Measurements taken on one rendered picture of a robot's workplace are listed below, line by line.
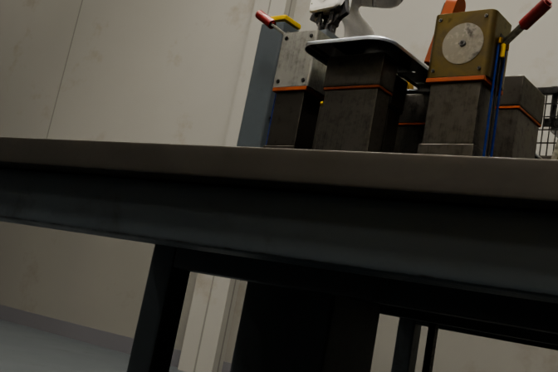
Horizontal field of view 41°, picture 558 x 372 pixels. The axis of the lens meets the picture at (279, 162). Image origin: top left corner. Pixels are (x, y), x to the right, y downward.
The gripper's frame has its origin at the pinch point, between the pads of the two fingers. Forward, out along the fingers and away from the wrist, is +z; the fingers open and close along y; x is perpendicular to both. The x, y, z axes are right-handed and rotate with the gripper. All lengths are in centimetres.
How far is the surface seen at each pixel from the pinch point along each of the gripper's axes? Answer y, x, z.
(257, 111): 2.0, -17.8, 25.6
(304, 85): 22.8, -25.0, 24.0
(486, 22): 58, -21, 15
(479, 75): 58, -21, 24
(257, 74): -0.2, -18.1, 16.9
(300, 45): 19.8, -25.4, 15.6
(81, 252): -443, 195, 51
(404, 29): -187, 253, -134
